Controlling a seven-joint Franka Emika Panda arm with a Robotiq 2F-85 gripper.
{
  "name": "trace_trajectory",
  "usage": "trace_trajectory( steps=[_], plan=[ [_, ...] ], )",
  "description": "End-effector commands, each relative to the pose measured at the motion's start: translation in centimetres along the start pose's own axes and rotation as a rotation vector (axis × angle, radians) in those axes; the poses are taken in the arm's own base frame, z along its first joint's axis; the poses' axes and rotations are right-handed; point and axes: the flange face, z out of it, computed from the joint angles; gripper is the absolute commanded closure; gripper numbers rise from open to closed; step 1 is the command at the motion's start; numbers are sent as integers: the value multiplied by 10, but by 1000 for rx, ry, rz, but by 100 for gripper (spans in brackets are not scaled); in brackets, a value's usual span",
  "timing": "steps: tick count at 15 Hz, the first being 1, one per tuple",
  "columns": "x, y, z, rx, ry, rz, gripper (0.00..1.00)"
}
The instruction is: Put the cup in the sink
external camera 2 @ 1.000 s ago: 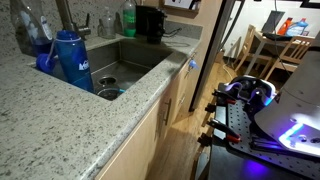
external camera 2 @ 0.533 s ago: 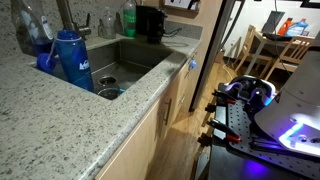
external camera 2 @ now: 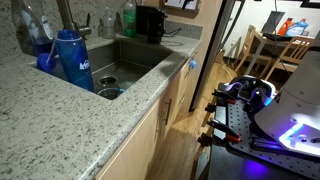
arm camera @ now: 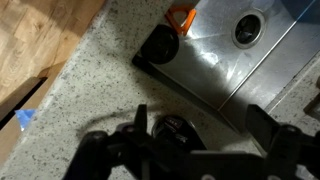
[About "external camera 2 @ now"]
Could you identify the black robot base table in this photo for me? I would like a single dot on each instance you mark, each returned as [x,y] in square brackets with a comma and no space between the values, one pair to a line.
[233,163]

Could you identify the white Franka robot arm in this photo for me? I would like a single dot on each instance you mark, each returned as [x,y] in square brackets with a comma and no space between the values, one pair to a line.
[300,100]

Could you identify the black red-tipped clamp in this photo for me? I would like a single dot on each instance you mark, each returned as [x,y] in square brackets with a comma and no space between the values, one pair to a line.
[224,96]
[223,130]

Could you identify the light wooden base cabinet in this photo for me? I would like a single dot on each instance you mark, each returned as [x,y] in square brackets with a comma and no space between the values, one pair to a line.
[133,156]

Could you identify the green soda bottle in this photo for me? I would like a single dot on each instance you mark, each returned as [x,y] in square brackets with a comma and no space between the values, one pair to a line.
[129,23]

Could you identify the small clear plastic bottle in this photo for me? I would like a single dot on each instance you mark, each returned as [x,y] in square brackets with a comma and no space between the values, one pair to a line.
[108,26]

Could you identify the blue plastic water bottle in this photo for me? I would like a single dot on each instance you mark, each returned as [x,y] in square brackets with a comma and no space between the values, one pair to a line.
[75,63]

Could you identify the wooden dining chair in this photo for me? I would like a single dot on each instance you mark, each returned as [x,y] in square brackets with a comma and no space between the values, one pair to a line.
[293,50]
[248,43]

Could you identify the wooden dining table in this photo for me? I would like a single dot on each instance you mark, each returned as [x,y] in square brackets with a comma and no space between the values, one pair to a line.
[260,40]

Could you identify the chrome gooseneck faucet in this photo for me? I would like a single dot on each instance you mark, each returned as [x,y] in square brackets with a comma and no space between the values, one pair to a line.
[66,16]

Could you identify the open dark laptop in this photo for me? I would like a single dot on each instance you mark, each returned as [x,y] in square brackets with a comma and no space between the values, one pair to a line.
[273,21]

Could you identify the orange detergent bottle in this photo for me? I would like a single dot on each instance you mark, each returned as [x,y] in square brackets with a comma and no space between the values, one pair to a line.
[285,26]

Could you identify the clear dish soap bottle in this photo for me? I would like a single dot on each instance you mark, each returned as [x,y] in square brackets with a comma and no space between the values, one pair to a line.
[30,26]

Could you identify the blue detergent bottle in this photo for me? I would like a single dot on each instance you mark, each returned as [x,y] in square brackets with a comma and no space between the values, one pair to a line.
[296,29]

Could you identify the wooden picture frame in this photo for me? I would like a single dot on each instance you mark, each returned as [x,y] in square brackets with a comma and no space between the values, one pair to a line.
[180,12]

